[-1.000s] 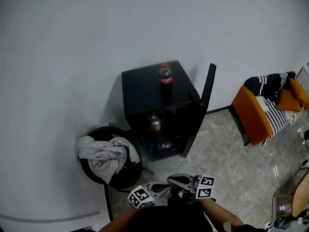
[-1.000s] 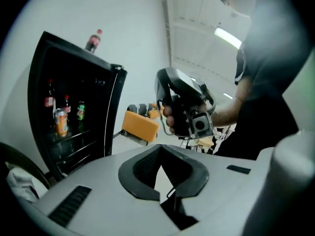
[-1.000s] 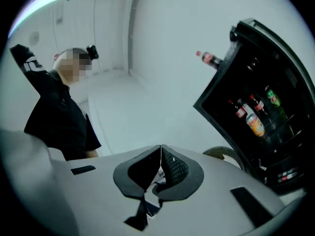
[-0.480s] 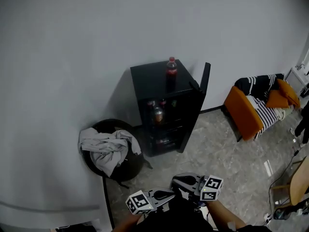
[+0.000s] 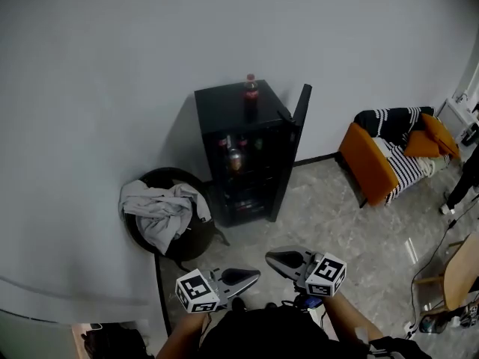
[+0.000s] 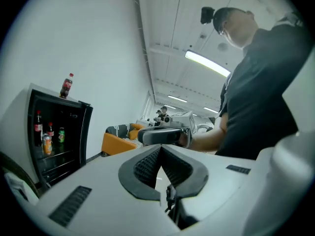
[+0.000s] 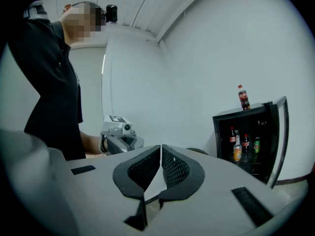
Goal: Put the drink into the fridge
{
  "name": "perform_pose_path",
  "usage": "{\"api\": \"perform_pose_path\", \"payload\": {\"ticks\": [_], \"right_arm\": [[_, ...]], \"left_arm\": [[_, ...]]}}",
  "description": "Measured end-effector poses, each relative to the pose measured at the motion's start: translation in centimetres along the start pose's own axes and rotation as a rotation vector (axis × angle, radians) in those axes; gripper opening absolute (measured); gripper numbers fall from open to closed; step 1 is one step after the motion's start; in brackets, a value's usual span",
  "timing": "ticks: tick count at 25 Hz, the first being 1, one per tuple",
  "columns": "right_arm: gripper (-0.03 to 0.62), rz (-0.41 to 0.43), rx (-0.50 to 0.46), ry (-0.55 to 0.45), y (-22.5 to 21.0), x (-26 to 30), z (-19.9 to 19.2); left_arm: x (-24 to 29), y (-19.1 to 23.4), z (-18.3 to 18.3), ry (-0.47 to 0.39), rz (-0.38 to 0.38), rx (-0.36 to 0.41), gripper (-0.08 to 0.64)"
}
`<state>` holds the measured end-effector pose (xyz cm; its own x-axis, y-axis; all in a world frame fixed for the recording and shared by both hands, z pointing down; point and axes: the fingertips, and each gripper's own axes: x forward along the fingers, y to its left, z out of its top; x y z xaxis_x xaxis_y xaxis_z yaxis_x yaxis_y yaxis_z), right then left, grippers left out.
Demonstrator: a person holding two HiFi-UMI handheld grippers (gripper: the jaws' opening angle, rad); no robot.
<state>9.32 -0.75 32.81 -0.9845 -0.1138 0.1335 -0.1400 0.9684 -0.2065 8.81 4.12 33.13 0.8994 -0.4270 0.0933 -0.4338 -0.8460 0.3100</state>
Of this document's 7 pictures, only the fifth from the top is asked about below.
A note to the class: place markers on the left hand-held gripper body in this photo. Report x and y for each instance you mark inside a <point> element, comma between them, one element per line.
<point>194,290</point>

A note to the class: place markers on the white power strip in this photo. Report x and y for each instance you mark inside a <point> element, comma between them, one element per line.
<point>410,330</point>

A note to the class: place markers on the black bag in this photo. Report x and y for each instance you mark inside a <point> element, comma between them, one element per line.
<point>112,344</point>

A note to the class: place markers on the orange sofa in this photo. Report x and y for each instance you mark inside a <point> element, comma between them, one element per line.
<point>370,163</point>

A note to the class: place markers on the person's right forearm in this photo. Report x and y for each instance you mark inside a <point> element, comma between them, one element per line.
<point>348,316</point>

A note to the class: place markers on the white equipment case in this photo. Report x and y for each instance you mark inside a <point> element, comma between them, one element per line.
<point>454,114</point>

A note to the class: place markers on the black mini fridge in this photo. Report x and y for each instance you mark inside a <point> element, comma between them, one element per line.
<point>277,144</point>

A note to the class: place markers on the person's black shirt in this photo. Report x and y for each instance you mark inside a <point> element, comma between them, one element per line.
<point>280,335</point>

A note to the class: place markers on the orange cushion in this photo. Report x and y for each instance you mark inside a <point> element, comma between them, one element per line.
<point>421,146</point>
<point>441,133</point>

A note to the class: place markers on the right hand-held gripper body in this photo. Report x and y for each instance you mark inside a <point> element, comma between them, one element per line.
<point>325,271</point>

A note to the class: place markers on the wooden chair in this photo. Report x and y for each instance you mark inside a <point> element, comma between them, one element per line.
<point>460,275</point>

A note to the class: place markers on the person's black shoe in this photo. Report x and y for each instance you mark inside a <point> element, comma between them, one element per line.
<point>271,305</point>
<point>238,304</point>

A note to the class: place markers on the black white striped blanket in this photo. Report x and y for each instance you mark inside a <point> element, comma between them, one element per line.
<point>408,167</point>

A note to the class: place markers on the person's left forearm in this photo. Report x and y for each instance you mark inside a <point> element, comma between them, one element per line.
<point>179,335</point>

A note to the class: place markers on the dark wicker basket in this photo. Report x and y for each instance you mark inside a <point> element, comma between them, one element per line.
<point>194,241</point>

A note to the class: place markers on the spare gripper device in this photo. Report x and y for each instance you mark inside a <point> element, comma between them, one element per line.
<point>469,316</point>

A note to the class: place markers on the grey cloth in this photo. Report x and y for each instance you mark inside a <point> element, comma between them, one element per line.
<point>161,211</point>

